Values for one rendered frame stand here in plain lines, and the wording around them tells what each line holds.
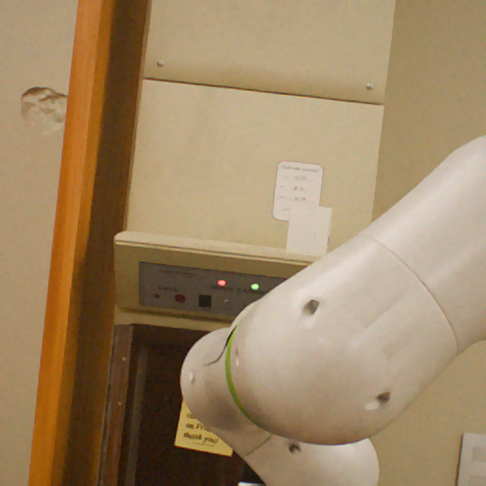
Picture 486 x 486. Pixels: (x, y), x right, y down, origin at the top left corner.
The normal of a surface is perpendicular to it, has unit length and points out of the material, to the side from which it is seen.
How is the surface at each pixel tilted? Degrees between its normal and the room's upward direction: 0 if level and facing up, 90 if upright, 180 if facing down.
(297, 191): 90
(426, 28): 90
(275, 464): 109
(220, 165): 90
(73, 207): 90
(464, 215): 64
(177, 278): 135
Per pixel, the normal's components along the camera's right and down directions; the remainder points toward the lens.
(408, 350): 0.46, 0.12
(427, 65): -0.03, 0.05
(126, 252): -0.10, 0.73
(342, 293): -0.12, -0.61
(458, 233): -0.06, -0.31
